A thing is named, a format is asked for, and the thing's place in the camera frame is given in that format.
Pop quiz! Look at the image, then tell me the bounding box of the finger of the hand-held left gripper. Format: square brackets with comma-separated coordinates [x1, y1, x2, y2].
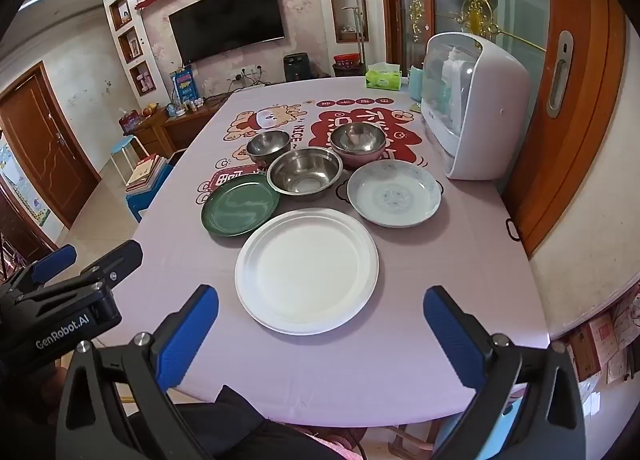
[80, 240, 144, 293]
[10, 245, 78, 292]

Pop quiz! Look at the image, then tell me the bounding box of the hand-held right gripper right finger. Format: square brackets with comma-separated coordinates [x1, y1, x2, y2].
[422, 285, 588, 460]

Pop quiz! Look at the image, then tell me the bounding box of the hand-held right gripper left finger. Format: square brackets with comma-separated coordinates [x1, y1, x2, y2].
[55, 284, 221, 460]

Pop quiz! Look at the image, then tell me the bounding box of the green plate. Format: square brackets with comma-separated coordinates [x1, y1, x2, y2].
[201, 173, 281, 239]

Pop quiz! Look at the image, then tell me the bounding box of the large white plate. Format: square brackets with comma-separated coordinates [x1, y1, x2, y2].
[234, 207, 380, 336]

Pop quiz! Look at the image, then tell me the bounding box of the white blue patterned plate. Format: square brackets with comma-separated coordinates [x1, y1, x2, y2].
[346, 160, 443, 229]

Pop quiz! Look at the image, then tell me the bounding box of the small steel bowl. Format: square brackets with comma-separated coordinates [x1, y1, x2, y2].
[246, 129, 292, 167]

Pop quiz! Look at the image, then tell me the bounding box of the wide-rim steel bowl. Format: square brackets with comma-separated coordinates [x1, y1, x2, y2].
[266, 147, 343, 198]

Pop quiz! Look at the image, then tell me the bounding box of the pink steel bowl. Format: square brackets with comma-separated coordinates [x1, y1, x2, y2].
[329, 122, 387, 168]

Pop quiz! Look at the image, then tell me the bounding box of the blue plastic stool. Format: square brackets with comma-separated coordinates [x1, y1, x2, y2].
[125, 160, 173, 223]

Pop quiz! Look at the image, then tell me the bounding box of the stack of books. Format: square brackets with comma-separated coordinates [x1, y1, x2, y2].
[125, 154, 168, 192]

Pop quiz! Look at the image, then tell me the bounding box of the light blue round stool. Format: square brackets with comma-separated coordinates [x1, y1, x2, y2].
[110, 135, 143, 186]

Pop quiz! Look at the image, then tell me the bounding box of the brown wooden door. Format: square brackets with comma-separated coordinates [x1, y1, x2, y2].
[0, 62, 101, 231]

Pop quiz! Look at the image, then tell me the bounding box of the wooden television cabinet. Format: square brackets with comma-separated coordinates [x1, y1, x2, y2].
[120, 92, 231, 161]

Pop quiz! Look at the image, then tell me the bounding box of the blue poster box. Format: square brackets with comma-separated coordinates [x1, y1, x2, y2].
[170, 67, 197, 103]

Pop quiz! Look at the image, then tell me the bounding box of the white dish sterilizer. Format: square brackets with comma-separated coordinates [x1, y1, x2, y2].
[420, 32, 532, 181]

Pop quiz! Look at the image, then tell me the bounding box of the teal canister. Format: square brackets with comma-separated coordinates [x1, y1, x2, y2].
[409, 66, 426, 108]

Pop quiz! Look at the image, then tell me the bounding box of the black air fryer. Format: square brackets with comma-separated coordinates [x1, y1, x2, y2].
[283, 53, 307, 82]

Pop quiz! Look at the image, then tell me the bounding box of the black television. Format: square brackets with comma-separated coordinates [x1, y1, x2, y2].
[167, 0, 286, 65]

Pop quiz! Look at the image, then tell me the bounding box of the green tissue box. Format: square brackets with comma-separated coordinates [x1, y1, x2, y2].
[365, 62, 402, 91]

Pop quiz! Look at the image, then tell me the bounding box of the colourful wall poster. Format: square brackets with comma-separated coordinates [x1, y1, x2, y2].
[0, 132, 53, 228]

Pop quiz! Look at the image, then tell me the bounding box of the wooden sliding door frame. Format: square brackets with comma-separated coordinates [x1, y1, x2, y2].
[500, 0, 628, 258]

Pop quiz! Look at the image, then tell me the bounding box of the silver door handle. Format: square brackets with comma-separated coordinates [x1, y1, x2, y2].
[545, 30, 573, 118]

